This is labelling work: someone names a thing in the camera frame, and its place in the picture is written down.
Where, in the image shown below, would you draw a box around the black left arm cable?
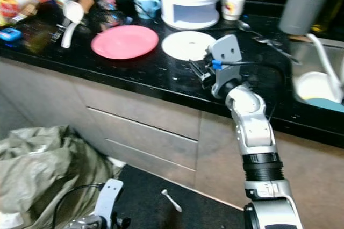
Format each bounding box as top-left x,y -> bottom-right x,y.
51,184 -> 103,229

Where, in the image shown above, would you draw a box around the metal tongs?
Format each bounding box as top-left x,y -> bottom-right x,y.
50,22 -> 66,44

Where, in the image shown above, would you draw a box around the black floor mat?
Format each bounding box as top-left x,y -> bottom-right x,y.
113,163 -> 248,229

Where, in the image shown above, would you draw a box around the white dish teal rim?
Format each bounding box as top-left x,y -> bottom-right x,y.
295,71 -> 344,113

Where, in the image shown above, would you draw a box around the blue kitchen timer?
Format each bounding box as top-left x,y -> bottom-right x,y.
0,27 -> 23,42

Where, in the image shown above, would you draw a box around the grey green garbage bag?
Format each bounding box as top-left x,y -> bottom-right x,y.
0,125 -> 123,229

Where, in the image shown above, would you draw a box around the brown drawer front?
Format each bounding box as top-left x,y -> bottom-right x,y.
106,140 -> 197,189
75,76 -> 205,141
88,109 -> 200,173

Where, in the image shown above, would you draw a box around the wooden utensil handle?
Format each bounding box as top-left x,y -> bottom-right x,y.
78,0 -> 95,13

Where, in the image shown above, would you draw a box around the brown cabinet door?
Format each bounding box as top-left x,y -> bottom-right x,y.
193,112 -> 344,224
0,57 -> 91,133

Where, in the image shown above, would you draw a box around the small metal spoon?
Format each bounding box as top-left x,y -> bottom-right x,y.
236,20 -> 269,39

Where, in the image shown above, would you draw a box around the white rice spoon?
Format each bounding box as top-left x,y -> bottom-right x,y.
61,1 -> 85,49

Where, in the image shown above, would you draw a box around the white tiered storage container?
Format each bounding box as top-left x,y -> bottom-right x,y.
157,0 -> 223,31

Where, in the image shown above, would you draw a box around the yellow red snack packet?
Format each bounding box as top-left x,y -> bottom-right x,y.
0,0 -> 52,23

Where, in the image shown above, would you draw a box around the plain white plate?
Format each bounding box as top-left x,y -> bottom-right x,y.
161,30 -> 217,62

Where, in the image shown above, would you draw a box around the blue mug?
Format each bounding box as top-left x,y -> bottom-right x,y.
133,0 -> 162,20

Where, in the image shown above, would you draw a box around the white cup red print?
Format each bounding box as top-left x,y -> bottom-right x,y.
221,0 -> 248,22

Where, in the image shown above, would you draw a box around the pink plate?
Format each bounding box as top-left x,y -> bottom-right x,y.
91,25 -> 160,60

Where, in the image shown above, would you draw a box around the small white utensil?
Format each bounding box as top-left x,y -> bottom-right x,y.
160,189 -> 183,213

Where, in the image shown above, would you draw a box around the yellow oil bottle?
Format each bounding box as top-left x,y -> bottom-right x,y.
311,0 -> 344,33

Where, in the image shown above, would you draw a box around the short white sink hose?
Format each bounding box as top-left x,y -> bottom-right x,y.
305,33 -> 344,87

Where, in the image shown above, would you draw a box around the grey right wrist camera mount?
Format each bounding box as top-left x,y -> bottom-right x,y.
210,34 -> 243,99

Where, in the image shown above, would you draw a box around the steel kitchen sink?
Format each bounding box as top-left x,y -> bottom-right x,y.
290,38 -> 344,114

